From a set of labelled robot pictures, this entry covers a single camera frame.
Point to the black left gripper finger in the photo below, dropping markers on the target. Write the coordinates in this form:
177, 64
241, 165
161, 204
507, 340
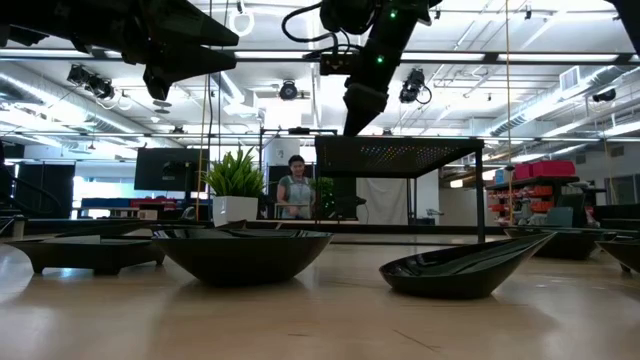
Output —
200, 30
185, 65

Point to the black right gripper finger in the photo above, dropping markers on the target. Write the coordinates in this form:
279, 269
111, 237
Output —
354, 107
372, 107

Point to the black teardrop mini plate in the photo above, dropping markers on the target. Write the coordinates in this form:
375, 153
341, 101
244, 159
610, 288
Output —
237, 226
450, 280

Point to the black leaf-shaped mini plate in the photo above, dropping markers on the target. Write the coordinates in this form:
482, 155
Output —
560, 247
240, 260

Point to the black square mini plate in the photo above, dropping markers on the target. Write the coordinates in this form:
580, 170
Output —
175, 227
90, 255
627, 252

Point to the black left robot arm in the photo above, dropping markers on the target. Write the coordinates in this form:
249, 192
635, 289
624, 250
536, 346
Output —
25, 20

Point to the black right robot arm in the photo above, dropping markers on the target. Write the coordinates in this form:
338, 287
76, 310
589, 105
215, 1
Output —
395, 30

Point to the black ceiling spotlight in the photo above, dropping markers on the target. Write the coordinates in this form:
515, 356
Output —
102, 87
412, 85
288, 91
604, 95

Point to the black perforated metal shelf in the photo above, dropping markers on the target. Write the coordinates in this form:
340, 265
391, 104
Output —
390, 157

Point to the small dark green plant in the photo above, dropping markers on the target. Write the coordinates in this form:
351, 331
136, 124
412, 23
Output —
322, 192

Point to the person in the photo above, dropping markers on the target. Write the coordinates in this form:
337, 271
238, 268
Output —
296, 195

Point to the black monitor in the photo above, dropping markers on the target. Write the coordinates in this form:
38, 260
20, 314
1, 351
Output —
165, 170

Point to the blue storage bin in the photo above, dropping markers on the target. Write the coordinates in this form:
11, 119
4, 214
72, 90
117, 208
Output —
500, 176

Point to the green plant in white pot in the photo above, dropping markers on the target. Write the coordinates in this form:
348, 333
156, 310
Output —
235, 210

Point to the small red storage bin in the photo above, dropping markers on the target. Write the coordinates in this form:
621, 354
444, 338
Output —
522, 171

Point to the dark cabinet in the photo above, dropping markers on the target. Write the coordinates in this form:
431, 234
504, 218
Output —
45, 190

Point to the large red storage bin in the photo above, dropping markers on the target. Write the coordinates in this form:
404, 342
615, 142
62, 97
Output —
552, 169

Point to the dark storage rack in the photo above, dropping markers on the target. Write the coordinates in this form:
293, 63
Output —
550, 180

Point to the white ceiling air vent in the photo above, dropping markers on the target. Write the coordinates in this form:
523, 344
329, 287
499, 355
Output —
570, 79

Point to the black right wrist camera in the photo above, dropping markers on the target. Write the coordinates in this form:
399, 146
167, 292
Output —
340, 64

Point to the black overhead frame bar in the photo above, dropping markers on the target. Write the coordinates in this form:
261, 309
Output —
492, 57

